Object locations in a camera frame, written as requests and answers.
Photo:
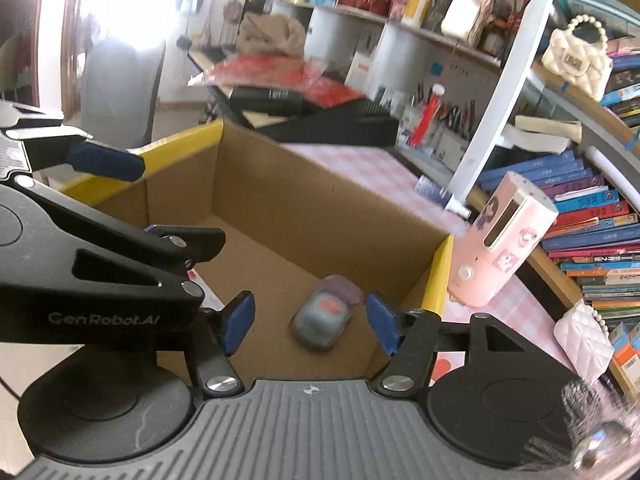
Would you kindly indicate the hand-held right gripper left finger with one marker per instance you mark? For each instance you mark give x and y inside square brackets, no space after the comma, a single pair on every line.
[236,325]

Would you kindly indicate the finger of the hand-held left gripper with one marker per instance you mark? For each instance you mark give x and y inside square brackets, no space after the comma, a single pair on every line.
[107,161]
[185,245]

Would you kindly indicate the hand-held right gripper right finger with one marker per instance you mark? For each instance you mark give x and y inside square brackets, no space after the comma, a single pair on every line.
[382,325]

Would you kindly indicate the grey toy car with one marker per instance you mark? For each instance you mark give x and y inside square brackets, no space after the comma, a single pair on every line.
[322,322]

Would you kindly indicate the yellow cardboard box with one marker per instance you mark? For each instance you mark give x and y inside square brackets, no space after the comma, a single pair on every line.
[300,210]

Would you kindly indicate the grey office chair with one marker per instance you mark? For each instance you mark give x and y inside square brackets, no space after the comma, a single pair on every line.
[125,90]

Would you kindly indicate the pink cylindrical humidifier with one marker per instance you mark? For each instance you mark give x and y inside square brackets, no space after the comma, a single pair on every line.
[500,250]

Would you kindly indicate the white glue tube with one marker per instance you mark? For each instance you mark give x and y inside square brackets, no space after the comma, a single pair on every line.
[440,195]

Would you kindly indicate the pink printed table mat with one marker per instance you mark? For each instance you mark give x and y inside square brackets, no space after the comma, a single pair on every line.
[370,170]

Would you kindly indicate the red plastic packet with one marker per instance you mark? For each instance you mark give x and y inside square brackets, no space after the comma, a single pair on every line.
[270,72]

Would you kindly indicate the white quilted pouch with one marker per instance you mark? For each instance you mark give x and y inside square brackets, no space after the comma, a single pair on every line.
[582,342]

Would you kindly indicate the beige folded cloth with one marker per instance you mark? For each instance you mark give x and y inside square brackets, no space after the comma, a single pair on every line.
[270,32]

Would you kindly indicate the pen holder with pens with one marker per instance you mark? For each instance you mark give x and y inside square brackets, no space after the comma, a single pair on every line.
[440,115]

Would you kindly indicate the row of blue books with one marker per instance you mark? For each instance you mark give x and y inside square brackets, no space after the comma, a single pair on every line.
[590,220]

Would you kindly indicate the orange white carton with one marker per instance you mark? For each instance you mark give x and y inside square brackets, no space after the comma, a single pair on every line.
[625,342]

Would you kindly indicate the stack of white books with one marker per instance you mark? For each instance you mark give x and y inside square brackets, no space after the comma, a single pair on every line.
[545,135]

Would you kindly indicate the yellow white bottle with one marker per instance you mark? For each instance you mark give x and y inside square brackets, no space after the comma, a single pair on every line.
[417,2]

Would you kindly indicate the white paper bag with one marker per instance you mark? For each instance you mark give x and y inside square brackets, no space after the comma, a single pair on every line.
[465,5]

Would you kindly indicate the row of thin colourful books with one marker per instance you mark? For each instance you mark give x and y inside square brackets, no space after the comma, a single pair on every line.
[625,85]

